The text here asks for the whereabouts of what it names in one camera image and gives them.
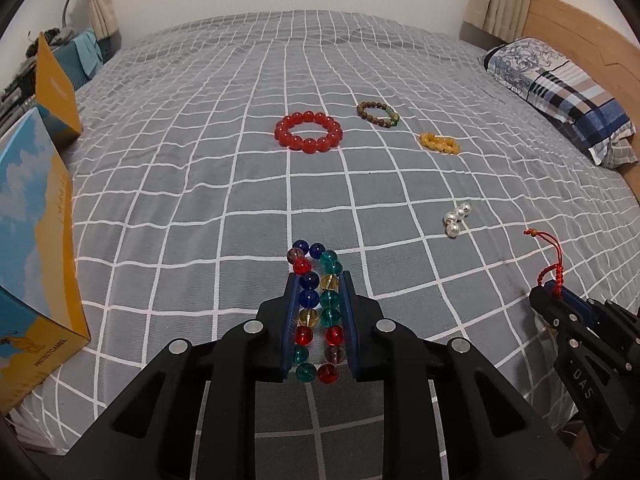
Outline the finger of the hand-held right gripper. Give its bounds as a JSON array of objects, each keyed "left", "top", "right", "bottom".
[
  {"left": 529, "top": 281, "right": 634, "bottom": 457},
  {"left": 587, "top": 299, "right": 640, "bottom": 377}
]

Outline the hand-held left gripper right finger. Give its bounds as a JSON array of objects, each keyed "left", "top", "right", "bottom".
[{"left": 339, "top": 270, "right": 567, "bottom": 480}]

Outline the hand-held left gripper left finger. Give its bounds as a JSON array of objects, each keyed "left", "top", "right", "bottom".
[{"left": 60, "top": 272, "right": 301, "bottom": 480}]

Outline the multicolour glass bead bracelet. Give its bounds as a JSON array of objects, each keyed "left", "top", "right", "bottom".
[{"left": 287, "top": 239, "right": 346, "bottom": 385}]

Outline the red cord bracelet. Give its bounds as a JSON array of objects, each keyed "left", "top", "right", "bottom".
[{"left": 523, "top": 228, "right": 566, "bottom": 287}]

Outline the grey checked bedsheet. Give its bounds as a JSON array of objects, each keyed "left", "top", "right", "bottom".
[{"left": 10, "top": 10, "right": 632, "bottom": 480}]

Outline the blue plaid pillow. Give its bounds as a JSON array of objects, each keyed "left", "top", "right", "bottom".
[{"left": 479, "top": 38, "right": 639, "bottom": 169}]

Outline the large blue and yellow box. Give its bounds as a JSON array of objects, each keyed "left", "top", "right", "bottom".
[{"left": 0, "top": 107, "right": 92, "bottom": 415}]

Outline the wooden headboard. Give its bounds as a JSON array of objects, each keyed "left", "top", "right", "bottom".
[{"left": 462, "top": 0, "right": 640, "bottom": 213}]

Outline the yellow cardboard box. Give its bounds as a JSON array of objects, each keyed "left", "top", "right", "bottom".
[{"left": 34, "top": 32, "right": 84, "bottom": 150}]

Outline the blue cloth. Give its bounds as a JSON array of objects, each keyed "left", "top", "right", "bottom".
[{"left": 52, "top": 30, "right": 104, "bottom": 92}]

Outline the silver bead bracelet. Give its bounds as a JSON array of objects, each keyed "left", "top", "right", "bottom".
[{"left": 442, "top": 201, "right": 474, "bottom": 239}]

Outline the red bead bracelet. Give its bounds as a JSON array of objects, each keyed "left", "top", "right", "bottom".
[{"left": 273, "top": 110, "right": 344, "bottom": 154}]

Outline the yellow bead bracelet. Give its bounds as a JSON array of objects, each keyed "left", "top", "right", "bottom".
[{"left": 418, "top": 132, "right": 460, "bottom": 156}]

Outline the brown wooden bead bracelet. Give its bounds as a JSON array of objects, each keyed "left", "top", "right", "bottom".
[{"left": 356, "top": 101, "right": 400, "bottom": 130}]

